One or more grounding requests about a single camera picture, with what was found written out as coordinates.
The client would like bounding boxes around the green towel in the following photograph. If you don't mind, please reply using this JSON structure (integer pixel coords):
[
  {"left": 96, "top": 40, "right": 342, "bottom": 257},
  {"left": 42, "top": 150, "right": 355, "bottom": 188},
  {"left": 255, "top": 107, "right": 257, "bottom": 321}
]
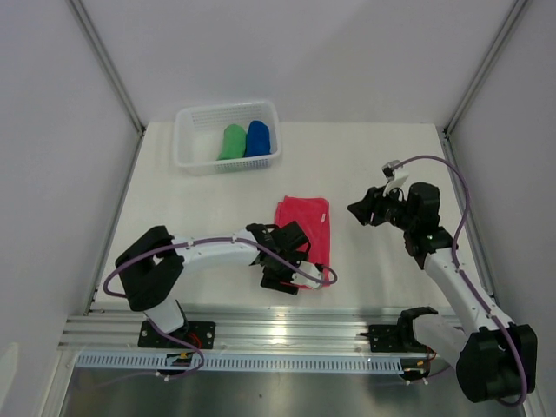
[{"left": 218, "top": 124, "right": 247, "bottom": 160}]

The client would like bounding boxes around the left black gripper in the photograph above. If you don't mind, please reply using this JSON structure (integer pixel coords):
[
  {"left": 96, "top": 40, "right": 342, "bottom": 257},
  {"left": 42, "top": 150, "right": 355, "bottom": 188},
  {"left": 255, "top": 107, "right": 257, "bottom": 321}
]
[{"left": 261, "top": 250, "right": 308, "bottom": 295}]

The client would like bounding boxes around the left aluminium corner post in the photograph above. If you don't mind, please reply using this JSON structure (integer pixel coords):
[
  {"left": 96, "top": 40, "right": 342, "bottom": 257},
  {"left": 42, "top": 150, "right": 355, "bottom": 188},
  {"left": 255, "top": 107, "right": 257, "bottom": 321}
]
[{"left": 67, "top": 0, "right": 147, "bottom": 136}]

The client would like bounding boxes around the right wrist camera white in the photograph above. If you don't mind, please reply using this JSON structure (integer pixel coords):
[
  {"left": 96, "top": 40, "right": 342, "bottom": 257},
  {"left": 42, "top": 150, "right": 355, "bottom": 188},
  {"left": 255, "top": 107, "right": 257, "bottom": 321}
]
[{"left": 382, "top": 160, "right": 409, "bottom": 196}]

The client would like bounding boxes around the white plastic basket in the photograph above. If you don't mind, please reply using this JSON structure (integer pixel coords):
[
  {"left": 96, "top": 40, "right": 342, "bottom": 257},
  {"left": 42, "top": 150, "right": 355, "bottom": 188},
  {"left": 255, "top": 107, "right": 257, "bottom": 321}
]
[{"left": 172, "top": 100, "right": 281, "bottom": 175}]

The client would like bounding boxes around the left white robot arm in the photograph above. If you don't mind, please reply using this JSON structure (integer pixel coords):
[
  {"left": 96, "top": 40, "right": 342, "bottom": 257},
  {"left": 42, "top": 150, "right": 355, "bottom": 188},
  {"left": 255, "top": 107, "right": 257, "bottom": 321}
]
[{"left": 115, "top": 222, "right": 322, "bottom": 348}]

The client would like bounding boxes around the white slotted cable duct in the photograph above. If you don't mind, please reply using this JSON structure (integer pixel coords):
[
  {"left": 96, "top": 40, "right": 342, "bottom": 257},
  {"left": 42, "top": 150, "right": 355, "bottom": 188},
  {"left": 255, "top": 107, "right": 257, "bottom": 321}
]
[{"left": 76, "top": 351, "right": 404, "bottom": 375}]

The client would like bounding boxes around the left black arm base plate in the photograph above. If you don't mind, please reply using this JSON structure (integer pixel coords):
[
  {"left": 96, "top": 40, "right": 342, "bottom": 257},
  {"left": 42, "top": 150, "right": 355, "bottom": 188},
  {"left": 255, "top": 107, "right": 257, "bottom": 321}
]
[{"left": 137, "top": 321, "right": 216, "bottom": 350}]

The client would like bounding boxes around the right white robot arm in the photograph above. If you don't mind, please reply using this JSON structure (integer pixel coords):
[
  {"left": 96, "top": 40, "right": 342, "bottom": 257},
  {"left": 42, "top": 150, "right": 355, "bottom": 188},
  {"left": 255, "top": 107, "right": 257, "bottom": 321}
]
[{"left": 347, "top": 182, "right": 538, "bottom": 407}]

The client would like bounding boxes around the aluminium rail frame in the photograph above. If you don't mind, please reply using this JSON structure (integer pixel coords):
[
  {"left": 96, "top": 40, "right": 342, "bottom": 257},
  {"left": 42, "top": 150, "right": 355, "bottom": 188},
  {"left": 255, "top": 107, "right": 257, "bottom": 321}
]
[{"left": 57, "top": 302, "right": 404, "bottom": 356}]

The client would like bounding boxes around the pink towel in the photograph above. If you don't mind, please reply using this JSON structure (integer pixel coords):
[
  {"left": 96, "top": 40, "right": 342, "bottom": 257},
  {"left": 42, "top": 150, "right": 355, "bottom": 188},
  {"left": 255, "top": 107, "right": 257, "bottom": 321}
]
[{"left": 275, "top": 195, "right": 330, "bottom": 266}]

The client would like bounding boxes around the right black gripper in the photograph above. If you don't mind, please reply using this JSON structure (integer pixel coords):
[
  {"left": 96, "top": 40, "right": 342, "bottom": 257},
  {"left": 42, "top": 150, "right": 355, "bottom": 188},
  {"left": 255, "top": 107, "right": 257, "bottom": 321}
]
[{"left": 347, "top": 181, "right": 416, "bottom": 232}]

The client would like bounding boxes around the right aluminium corner post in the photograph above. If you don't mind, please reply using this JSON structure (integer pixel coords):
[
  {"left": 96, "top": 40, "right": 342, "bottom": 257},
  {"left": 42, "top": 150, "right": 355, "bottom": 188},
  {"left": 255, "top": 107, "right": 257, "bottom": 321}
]
[{"left": 442, "top": 0, "right": 533, "bottom": 137}]

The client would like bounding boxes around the aluminium corner post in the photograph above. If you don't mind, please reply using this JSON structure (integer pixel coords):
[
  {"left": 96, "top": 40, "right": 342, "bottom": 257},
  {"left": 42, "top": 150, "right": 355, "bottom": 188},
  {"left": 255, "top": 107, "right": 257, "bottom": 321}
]
[
  {"left": 442, "top": 0, "right": 533, "bottom": 137},
  {"left": 67, "top": 0, "right": 147, "bottom": 136}
]

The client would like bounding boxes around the blue towel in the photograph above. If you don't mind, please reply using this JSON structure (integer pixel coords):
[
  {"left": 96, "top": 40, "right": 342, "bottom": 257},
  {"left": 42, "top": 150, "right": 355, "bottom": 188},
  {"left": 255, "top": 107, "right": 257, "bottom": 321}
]
[{"left": 244, "top": 120, "right": 271, "bottom": 157}]

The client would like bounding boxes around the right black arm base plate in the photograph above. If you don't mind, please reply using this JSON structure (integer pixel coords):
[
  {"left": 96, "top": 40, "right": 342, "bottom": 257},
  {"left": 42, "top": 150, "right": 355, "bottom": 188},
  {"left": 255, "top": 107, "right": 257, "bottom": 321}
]
[{"left": 359, "top": 307, "right": 438, "bottom": 354}]

